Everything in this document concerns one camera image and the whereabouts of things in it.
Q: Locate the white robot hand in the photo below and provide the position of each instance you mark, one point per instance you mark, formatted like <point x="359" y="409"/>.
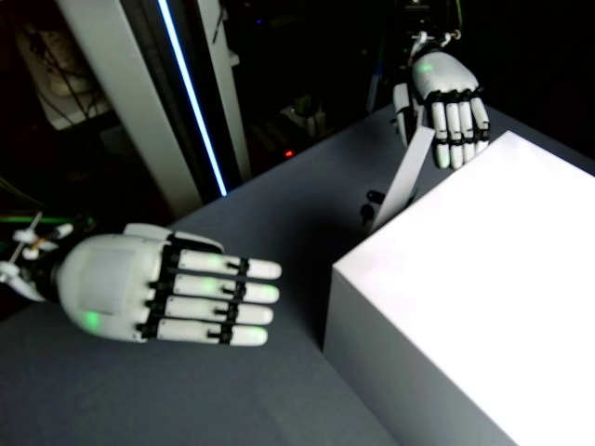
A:
<point x="107" y="283"/>
<point x="441" y="76"/>

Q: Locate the white cabinet door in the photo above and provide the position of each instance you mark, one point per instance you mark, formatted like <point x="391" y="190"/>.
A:
<point x="409" y="167"/>

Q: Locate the grey table cloth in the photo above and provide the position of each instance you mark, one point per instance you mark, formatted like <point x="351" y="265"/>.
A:
<point x="162" y="395"/>

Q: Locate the small white device with green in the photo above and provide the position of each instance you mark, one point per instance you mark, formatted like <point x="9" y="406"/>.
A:
<point x="307" y="114"/>

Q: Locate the white metal cabinet box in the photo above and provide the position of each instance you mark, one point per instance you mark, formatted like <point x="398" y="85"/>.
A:
<point x="469" y="279"/>

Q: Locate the blue-white LED light strip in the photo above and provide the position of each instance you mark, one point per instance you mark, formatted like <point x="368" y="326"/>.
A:
<point x="190" y="93"/>

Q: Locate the white upright column frame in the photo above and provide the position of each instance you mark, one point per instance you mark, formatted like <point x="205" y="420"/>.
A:
<point x="125" y="93"/>

